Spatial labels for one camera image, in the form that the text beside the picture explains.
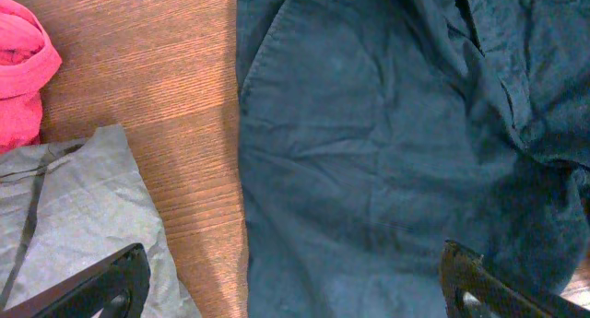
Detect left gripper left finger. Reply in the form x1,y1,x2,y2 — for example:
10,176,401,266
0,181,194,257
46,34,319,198
1,242,150,318

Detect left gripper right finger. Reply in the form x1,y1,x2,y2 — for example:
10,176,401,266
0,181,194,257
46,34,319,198
439,241,589,318

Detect navy blue shorts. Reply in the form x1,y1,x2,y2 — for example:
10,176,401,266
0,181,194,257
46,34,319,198
236,0,589,317

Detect grey folded shorts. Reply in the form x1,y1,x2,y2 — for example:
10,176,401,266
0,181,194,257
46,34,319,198
1,124,201,318

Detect red garment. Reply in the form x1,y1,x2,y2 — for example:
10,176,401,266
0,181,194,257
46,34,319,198
1,0,62,153

